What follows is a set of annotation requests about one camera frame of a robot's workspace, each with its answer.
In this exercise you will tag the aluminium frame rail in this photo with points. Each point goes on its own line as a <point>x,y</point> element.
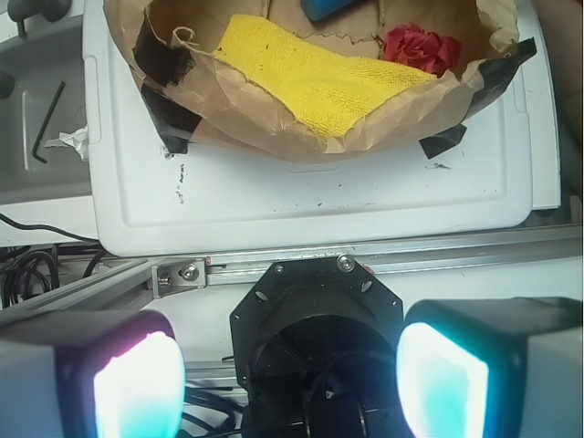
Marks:
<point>129,283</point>

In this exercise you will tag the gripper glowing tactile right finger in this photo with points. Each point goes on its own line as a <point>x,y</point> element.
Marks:
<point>496,367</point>

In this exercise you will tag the black hex key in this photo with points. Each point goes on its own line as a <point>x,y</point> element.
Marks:
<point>45,122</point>

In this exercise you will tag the brown paper bag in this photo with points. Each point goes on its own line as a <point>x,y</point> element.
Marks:
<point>191,95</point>

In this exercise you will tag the yellow cloth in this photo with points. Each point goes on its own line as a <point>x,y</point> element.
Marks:
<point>324,90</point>

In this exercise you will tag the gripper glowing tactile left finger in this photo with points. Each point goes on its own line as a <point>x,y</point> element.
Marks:
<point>75,373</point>

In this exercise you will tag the grey plastic bin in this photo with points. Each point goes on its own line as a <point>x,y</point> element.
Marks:
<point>32,66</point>

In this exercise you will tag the blue plastic bottle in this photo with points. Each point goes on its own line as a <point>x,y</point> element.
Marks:
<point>325,7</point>

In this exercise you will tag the red crumpled cloth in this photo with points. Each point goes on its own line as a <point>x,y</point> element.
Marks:
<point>412,46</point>

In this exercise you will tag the crumpled white paper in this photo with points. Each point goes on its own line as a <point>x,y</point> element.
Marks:
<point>77,140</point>

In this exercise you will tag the white plastic lid tray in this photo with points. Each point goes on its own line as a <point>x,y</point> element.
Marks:
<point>213,198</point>

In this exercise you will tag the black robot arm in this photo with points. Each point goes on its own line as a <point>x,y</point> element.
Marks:
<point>320,350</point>

